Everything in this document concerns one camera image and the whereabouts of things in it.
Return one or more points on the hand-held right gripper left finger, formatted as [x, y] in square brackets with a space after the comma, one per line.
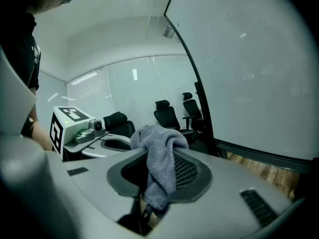
[94, 183]

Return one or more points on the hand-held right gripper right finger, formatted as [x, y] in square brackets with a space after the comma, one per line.
[224, 183]

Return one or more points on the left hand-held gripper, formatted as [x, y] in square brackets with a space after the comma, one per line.
[71, 126]

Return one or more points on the grey-blue wiping cloth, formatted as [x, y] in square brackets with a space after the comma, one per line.
[159, 143]

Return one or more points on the person's left forearm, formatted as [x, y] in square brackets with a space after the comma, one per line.
[41, 136]

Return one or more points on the white whiteboard surface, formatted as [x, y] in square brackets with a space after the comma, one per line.
[249, 71]

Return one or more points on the large black office chair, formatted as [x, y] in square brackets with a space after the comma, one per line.
[117, 119]

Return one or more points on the white window blinds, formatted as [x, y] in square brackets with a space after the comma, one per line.
[87, 91]

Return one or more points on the black office chair with headrest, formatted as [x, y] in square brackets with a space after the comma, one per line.
[193, 108]
[165, 116]

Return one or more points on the grey fisheye camera module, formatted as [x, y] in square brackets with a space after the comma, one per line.
[97, 126]

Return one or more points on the wall air vent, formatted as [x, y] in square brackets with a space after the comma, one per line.
[168, 32]

